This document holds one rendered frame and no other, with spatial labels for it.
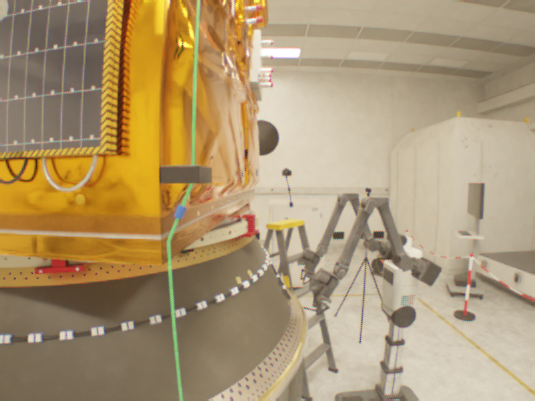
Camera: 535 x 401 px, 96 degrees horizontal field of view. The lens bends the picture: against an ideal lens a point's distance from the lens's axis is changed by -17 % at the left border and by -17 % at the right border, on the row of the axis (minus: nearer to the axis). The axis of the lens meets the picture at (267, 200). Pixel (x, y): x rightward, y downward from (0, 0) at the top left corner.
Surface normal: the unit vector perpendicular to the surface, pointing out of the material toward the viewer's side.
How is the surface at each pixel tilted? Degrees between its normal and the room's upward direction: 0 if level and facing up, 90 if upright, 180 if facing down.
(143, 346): 62
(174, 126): 91
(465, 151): 90
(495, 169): 90
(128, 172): 88
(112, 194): 99
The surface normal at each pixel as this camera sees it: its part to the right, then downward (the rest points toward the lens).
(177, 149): 0.75, 0.06
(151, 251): -0.04, 0.07
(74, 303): 0.40, -0.41
